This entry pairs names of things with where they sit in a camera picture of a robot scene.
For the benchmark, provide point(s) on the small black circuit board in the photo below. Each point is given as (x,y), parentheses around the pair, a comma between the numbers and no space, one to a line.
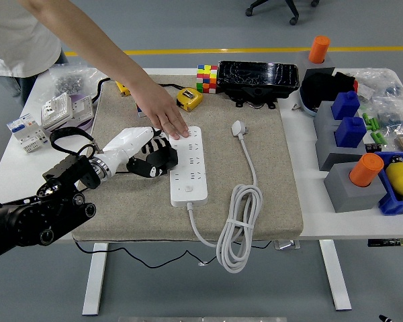
(373,148)

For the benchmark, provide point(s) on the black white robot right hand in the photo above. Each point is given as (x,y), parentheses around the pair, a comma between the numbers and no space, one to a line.
(384,319)

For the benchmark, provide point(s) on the white blue circuit breaker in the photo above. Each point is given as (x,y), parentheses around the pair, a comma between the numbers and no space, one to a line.
(27,131)

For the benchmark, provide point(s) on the blue block with knob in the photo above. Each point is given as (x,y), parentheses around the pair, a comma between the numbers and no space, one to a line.
(346,105)
(351,132)

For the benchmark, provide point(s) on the orange cylinder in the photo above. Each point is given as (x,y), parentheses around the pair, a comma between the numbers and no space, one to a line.
(366,169)
(319,48)

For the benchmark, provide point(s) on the clear bag blue parts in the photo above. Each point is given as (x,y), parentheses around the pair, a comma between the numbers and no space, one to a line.
(391,115)

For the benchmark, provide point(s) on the white wall socket panel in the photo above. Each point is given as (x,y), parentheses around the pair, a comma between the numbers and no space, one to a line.
(82,107)

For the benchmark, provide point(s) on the black cloth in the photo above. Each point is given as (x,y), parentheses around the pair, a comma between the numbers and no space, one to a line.
(319,87)

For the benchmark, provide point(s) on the white table leg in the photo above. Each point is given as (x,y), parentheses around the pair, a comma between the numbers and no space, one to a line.
(336,275)
(95,278)

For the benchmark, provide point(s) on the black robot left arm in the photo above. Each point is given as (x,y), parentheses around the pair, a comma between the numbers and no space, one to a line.
(27,218)

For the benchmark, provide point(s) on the grey-brown mat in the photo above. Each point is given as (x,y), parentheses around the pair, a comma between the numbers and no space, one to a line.
(218,110)

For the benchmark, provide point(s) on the blue plastic bin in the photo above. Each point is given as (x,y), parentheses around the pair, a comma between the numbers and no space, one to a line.
(394,204)

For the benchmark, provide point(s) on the yellow tape measure black disc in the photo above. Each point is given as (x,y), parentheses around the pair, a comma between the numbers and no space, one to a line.
(122,89)

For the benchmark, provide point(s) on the black strip under table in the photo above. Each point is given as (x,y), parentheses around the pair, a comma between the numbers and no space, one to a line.
(389,242)

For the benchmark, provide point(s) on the white blue bowl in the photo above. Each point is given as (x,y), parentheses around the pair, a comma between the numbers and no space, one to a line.
(307,105)

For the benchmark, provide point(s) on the black office chair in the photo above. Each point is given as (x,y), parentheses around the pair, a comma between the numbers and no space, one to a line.
(285,5)

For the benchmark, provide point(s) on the white wall socket box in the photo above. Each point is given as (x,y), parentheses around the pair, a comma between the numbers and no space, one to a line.
(55,112)

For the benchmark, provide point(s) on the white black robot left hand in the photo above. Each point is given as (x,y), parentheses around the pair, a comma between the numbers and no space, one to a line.
(127,144)

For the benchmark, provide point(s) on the green small cylinder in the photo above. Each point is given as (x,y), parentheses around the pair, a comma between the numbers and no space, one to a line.
(375,136)
(366,119)
(374,124)
(383,139)

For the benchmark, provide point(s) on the white-framed puzzle cube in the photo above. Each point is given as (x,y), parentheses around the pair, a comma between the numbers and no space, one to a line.
(139,110)

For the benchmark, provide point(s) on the small metal clip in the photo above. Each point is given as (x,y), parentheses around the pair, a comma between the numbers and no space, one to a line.
(295,107)

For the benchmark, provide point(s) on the person's left forearm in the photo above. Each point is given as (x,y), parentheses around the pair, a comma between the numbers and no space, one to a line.
(87,43)

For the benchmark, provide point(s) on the person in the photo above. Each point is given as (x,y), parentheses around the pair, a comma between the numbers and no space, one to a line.
(13,40)

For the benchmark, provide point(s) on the white power strip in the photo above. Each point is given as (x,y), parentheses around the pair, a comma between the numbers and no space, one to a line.
(188,167)

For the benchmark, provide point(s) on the clear bag of screws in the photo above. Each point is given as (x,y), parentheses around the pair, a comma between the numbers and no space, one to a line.
(67,84)

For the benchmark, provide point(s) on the metal bracket under table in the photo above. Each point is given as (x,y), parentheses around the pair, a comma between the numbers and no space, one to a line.
(287,245)

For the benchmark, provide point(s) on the stickerless puzzle cube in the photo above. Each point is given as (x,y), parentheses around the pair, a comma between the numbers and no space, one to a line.
(206,78)

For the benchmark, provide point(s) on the black cracked-screen device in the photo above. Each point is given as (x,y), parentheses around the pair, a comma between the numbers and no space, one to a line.
(255,75)

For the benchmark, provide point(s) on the grey holder block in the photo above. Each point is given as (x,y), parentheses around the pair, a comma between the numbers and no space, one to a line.
(324,115)
(302,60)
(324,142)
(352,198)

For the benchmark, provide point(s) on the large clear plastic bag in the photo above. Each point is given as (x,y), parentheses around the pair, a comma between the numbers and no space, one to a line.
(376,82)

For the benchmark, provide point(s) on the yellow tape measure black clip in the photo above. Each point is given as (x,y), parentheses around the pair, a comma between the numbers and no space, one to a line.
(189,99)

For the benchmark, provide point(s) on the person's left hand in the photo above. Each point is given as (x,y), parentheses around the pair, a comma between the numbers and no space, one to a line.
(164,114)

